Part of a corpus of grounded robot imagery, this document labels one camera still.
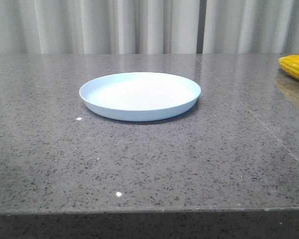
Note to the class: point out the light blue round plate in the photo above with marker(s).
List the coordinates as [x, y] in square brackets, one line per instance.
[140, 96]

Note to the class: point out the yellow corn cob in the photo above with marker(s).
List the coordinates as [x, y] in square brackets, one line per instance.
[290, 64]

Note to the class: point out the white pleated curtain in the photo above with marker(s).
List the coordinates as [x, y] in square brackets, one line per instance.
[149, 26]

